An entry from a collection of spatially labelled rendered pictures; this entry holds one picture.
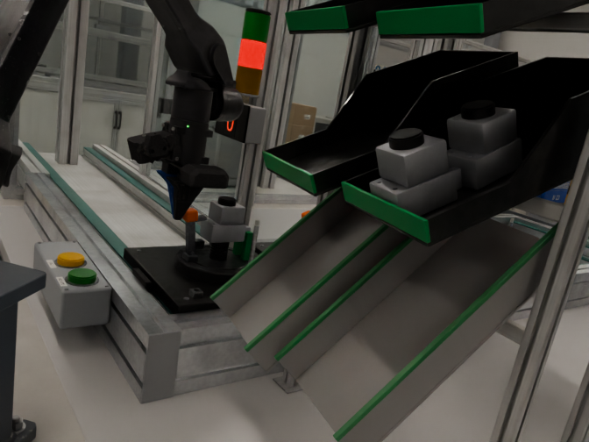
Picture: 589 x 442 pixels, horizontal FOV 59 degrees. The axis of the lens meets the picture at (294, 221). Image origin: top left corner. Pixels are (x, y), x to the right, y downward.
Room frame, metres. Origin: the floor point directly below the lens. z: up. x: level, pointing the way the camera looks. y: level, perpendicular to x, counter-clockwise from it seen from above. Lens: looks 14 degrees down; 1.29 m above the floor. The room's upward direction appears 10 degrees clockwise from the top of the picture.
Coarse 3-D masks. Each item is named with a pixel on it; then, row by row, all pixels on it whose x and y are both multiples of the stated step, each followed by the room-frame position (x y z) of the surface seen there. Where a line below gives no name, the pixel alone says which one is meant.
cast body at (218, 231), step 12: (216, 204) 0.82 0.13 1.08; (228, 204) 0.82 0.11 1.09; (216, 216) 0.81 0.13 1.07; (228, 216) 0.81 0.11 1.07; (240, 216) 0.83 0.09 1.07; (204, 228) 0.82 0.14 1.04; (216, 228) 0.80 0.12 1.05; (228, 228) 0.81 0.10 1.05; (240, 228) 0.83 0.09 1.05; (216, 240) 0.80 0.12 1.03; (228, 240) 0.82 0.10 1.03; (240, 240) 0.83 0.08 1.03
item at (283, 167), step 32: (416, 64) 0.72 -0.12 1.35; (448, 64) 0.73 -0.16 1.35; (480, 64) 0.60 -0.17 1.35; (512, 64) 0.62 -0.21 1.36; (352, 96) 0.68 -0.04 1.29; (384, 96) 0.70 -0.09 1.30; (416, 96) 0.72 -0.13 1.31; (448, 96) 0.58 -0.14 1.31; (352, 128) 0.68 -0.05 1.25; (384, 128) 0.69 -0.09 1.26; (288, 160) 0.64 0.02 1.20; (320, 160) 0.61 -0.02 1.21; (352, 160) 0.54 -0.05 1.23; (320, 192) 0.52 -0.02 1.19
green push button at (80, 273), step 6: (72, 270) 0.71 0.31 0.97; (78, 270) 0.72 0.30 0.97; (84, 270) 0.72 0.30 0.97; (90, 270) 0.73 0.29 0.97; (72, 276) 0.70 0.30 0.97; (78, 276) 0.70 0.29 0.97; (84, 276) 0.70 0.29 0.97; (90, 276) 0.70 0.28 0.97; (72, 282) 0.69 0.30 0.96; (78, 282) 0.69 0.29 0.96; (84, 282) 0.70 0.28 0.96; (90, 282) 0.70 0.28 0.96
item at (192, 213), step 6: (192, 210) 0.79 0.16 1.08; (186, 216) 0.78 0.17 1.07; (192, 216) 0.79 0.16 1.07; (198, 216) 0.81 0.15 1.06; (204, 216) 0.81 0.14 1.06; (186, 222) 0.79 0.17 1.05; (192, 222) 0.79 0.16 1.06; (186, 228) 0.80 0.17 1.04; (192, 228) 0.79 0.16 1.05; (186, 234) 0.80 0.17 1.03; (192, 234) 0.79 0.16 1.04; (186, 240) 0.80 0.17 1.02; (192, 240) 0.79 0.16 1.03; (186, 246) 0.80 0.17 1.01; (192, 246) 0.79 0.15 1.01; (186, 252) 0.80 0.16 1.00; (192, 252) 0.79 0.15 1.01
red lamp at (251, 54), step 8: (248, 40) 1.03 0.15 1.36; (240, 48) 1.04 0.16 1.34; (248, 48) 1.03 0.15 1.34; (256, 48) 1.03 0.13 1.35; (264, 48) 1.05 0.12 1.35; (240, 56) 1.04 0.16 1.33; (248, 56) 1.03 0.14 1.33; (256, 56) 1.03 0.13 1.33; (264, 56) 1.05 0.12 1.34; (240, 64) 1.04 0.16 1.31; (248, 64) 1.03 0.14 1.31; (256, 64) 1.03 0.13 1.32
